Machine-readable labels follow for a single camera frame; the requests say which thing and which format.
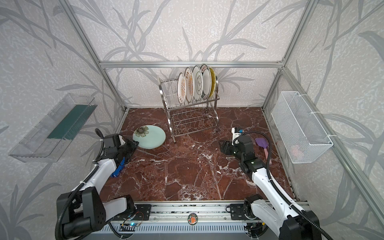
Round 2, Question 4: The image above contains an orange sunburst plate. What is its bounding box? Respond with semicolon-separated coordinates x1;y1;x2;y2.
185;67;194;103
177;73;186;105

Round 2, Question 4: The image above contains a white wire mesh basket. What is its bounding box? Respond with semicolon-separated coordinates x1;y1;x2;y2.
272;91;334;164

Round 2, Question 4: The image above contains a pale green flower plate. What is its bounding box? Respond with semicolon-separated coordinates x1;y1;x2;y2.
133;125;166;150

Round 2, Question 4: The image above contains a blue pen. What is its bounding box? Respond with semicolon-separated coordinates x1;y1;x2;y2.
111;158;126;178

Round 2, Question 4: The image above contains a yellow woven pattern plate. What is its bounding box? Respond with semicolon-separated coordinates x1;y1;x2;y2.
209;67;216;98

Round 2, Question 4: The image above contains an aluminium cage frame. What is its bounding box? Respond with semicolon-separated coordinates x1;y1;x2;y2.
59;1;384;224

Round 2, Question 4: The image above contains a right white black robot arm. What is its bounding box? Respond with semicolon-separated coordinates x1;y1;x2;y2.
219;127;332;240

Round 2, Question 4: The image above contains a purple pink spatula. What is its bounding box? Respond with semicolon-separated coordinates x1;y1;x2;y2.
255;138;269;159

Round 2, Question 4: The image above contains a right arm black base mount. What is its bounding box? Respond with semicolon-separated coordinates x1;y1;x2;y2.
226;204;255;221

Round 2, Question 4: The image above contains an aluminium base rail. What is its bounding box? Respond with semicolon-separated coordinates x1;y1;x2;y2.
89;200;316;233

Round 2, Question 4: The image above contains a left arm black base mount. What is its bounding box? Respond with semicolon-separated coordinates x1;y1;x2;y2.
114;204;152;221

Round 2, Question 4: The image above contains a clear plastic wall tray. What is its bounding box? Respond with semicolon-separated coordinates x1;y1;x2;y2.
9;94;98;163

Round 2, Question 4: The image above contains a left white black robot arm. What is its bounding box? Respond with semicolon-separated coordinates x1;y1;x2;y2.
55;129;139;240

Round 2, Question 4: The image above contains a round orange sticker badge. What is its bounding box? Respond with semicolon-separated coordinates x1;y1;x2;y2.
188;213;198;226

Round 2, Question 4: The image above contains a white plate dark green rim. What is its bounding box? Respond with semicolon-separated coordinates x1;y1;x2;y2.
201;64;212;100

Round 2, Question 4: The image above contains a steel two-tier dish rack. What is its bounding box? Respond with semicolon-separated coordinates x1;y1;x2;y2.
157;78;220;143

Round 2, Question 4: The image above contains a white plate thin teal rim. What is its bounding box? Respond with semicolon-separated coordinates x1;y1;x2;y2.
193;66;203;101

